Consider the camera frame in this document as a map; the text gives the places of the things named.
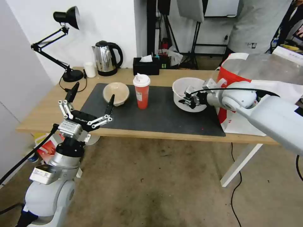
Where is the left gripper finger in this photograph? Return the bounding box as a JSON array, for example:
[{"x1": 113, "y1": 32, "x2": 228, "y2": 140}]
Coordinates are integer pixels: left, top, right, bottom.
[
  {"x1": 87, "y1": 94, "x2": 116, "y2": 130},
  {"x1": 58, "y1": 82, "x2": 80, "y2": 119}
]

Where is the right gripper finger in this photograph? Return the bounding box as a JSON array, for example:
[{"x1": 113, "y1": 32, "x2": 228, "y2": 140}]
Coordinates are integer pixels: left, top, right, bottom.
[
  {"x1": 178, "y1": 93, "x2": 193, "y2": 106},
  {"x1": 186, "y1": 98, "x2": 198, "y2": 111}
]

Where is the white disposable bowl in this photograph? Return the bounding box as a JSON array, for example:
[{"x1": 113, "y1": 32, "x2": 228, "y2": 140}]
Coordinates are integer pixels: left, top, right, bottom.
[{"x1": 172, "y1": 77, "x2": 211, "y2": 113}]

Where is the crumpled clear plastic bag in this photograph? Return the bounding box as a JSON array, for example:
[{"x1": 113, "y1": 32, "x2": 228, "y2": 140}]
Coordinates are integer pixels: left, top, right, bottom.
[{"x1": 165, "y1": 46, "x2": 184, "y2": 67}]

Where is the red and white takeout bag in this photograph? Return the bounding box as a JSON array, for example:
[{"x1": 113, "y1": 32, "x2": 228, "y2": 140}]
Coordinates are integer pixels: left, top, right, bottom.
[{"x1": 217, "y1": 53, "x2": 303, "y2": 137}]

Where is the beige paper bowl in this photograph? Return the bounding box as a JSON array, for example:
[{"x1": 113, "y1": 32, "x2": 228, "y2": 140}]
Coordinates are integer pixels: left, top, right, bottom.
[{"x1": 103, "y1": 82, "x2": 131, "y2": 108}]

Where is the small white cup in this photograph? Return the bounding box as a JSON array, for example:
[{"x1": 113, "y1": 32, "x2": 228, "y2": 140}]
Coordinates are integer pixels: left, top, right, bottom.
[{"x1": 83, "y1": 62, "x2": 97, "y2": 78}]

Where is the black desk mat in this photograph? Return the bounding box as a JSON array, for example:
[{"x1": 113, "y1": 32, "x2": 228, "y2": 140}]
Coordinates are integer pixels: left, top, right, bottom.
[{"x1": 81, "y1": 83, "x2": 227, "y2": 137}]

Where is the wooden table with white legs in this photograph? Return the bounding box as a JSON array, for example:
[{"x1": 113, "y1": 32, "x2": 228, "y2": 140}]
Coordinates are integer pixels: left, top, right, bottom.
[{"x1": 15, "y1": 66, "x2": 284, "y2": 188}]

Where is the red cup with white lid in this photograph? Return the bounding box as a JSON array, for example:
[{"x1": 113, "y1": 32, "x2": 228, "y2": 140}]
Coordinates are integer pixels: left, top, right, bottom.
[{"x1": 132, "y1": 73, "x2": 151, "y2": 110}]

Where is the black power strip box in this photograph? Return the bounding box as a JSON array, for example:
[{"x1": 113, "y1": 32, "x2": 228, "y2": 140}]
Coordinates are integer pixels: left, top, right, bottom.
[{"x1": 159, "y1": 55, "x2": 171, "y2": 70}]

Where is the red and white box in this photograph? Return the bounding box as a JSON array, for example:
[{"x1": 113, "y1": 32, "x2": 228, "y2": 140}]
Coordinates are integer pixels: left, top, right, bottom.
[{"x1": 33, "y1": 133, "x2": 62, "y2": 165}]

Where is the steel electric kettle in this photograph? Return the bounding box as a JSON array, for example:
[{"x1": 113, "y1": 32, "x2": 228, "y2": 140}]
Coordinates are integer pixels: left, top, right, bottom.
[{"x1": 92, "y1": 40, "x2": 124, "y2": 77}]

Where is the black tissue box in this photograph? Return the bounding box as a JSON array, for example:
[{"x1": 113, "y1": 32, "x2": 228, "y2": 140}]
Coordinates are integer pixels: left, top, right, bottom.
[{"x1": 133, "y1": 55, "x2": 160, "y2": 76}]

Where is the black tripod stand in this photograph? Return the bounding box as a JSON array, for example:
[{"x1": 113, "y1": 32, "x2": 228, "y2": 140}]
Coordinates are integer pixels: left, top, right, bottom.
[{"x1": 154, "y1": 0, "x2": 229, "y2": 70}]

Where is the black desk lamp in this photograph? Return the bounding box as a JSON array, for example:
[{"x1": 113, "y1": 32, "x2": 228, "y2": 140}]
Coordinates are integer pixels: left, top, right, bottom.
[{"x1": 30, "y1": 5, "x2": 85, "y2": 83}]

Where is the grey panel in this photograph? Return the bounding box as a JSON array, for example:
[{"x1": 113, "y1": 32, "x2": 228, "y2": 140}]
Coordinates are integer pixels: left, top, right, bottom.
[{"x1": 176, "y1": 0, "x2": 205, "y2": 23}]

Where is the person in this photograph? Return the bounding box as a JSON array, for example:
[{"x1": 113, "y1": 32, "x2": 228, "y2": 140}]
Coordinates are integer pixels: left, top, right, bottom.
[{"x1": 227, "y1": 0, "x2": 295, "y2": 55}]

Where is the white cardboard box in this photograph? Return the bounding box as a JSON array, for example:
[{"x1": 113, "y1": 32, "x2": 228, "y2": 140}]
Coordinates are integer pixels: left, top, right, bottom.
[{"x1": 271, "y1": 46, "x2": 303, "y2": 62}]

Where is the black lamp cord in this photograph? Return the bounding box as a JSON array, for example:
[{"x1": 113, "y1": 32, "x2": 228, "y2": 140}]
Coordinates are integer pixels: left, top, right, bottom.
[{"x1": 58, "y1": 68, "x2": 88, "y2": 93}]

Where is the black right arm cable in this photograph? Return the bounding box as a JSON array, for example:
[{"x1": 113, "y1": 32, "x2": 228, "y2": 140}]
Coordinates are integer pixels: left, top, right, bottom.
[{"x1": 191, "y1": 87, "x2": 281, "y2": 97}]

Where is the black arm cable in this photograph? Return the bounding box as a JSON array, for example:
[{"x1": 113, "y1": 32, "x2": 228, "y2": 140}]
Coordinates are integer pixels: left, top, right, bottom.
[
  {"x1": 191, "y1": 87, "x2": 281, "y2": 97},
  {"x1": 0, "y1": 124, "x2": 59, "y2": 188}
]

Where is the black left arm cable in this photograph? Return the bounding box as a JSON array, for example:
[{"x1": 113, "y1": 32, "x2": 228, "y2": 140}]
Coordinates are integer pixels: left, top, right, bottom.
[{"x1": 0, "y1": 124, "x2": 59, "y2": 188}]

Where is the black floor cable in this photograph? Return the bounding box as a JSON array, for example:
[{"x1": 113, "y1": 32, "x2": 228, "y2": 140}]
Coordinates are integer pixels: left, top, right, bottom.
[{"x1": 230, "y1": 143, "x2": 243, "y2": 227}]

